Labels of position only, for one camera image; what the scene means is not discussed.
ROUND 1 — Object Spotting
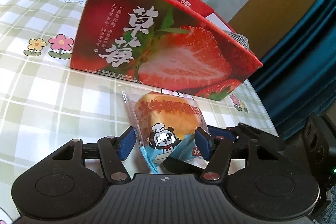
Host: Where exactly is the packaged bread blue wrapper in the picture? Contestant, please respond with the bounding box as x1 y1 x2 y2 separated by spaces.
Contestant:
121 87 208 174

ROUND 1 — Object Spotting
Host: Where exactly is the teal curtain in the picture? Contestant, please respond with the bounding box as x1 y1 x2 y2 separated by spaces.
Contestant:
249 0 335 139

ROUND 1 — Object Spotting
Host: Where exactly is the green checked bunny tablecloth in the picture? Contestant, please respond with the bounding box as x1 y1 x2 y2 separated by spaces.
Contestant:
1 0 276 220

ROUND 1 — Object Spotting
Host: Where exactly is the red strawberry cardboard box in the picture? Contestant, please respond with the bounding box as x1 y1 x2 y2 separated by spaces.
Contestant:
70 0 262 101

